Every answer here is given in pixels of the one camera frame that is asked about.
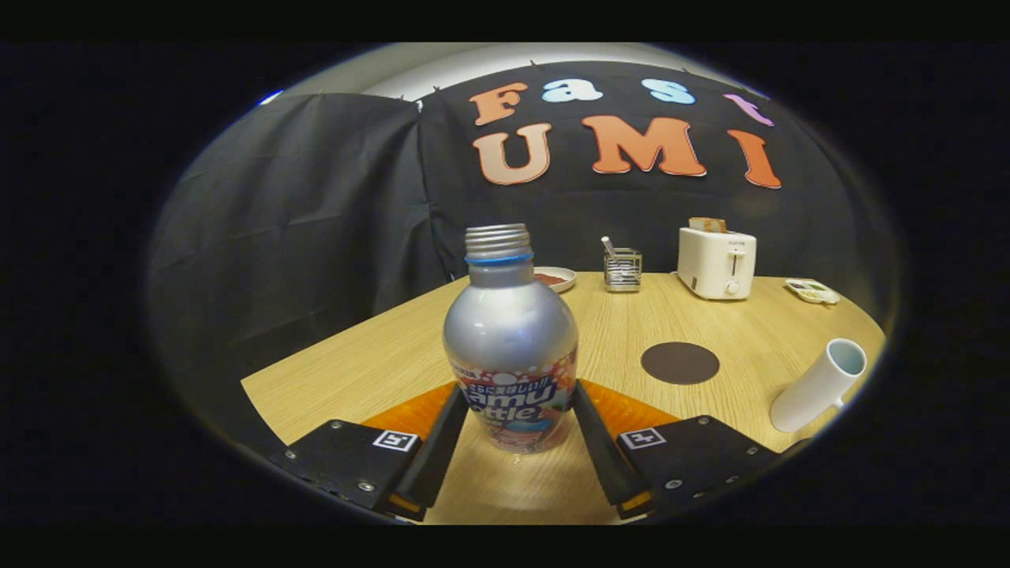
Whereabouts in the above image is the dark brown round coaster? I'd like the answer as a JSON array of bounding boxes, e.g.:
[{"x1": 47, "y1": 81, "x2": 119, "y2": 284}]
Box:
[{"x1": 641, "y1": 342, "x2": 720, "y2": 386}]

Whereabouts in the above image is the white toaster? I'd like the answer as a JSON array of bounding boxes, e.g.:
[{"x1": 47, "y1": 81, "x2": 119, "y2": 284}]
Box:
[{"x1": 677, "y1": 227, "x2": 757, "y2": 301}]

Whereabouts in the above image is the silver juice bottle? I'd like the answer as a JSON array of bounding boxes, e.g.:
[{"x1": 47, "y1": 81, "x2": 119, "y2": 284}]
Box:
[{"x1": 443, "y1": 223, "x2": 580, "y2": 454}]

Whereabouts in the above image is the clear wire-frame utensil holder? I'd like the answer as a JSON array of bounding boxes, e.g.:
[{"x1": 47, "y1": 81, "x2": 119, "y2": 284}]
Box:
[{"x1": 604, "y1": 248, "x2": 642, "y2": 293}]

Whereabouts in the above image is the white divided dish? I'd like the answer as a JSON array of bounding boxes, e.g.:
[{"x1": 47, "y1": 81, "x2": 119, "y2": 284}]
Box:
[{"x1": 785, "y1": 278, "x2": 840, "y2": 305}]

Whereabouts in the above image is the wooden table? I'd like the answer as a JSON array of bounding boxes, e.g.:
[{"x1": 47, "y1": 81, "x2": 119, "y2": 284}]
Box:
[{"x1": 241, "y1": 272, "x2": 888, "y2": 525}]

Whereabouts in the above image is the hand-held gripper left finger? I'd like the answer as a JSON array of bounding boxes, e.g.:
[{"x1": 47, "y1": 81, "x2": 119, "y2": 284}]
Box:
[{"x1": 268, "y1": 383, "x2": 470, "y2": 522}]

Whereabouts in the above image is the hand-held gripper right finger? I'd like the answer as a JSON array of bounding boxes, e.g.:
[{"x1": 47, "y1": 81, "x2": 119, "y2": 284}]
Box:
[{"x1": 572, "y1": 379, "x2": 814, "y2": 521}]

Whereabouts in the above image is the black backdrop cloth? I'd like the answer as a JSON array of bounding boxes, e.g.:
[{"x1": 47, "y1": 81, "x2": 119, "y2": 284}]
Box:
[{"x1": 146, "y1": 62, "x2": 900, "y2": 443}]

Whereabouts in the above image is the white cup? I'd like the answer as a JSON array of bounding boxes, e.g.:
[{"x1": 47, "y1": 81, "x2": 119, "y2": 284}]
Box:
[{"x1": 769, "y1": 338, "x2": 867, "y2": 433}]

